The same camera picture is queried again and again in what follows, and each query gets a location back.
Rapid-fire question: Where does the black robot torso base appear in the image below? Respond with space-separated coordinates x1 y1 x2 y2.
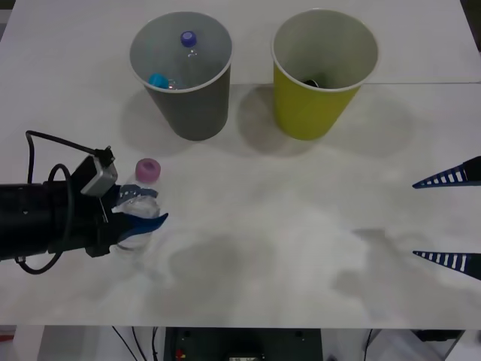
164 326 325 361

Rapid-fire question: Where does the clear bottle with purple cap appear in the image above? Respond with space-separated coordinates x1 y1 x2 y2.
171 30 212 89

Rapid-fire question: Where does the black can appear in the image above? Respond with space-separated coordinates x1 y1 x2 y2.
302 73 328 89

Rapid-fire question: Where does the clear bottle with pink cap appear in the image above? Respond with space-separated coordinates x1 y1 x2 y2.
114 157 163 253

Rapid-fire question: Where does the clear bottle with cyan cap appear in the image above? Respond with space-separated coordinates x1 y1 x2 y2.
147 72 186 91

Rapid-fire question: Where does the yellow-green plastic bin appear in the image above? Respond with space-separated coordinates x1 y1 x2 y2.
271 9 379 142

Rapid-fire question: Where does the grey plastic bin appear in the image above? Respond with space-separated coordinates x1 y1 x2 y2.
129 11 234 142

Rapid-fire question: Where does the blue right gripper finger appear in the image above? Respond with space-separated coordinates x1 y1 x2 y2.
411 155 481 190
412 250 481 282

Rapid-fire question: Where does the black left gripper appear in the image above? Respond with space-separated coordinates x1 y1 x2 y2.
47 180 169 259

